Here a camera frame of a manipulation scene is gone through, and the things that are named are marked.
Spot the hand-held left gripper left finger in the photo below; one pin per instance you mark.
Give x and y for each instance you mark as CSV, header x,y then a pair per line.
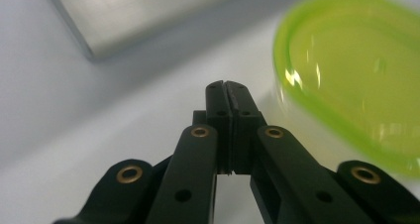
x,y
218,118

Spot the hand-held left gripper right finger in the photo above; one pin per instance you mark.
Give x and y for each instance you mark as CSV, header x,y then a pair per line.
x,y
246,118

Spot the round green plastic container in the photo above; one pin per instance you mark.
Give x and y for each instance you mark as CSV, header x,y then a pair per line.
x,y
356,75

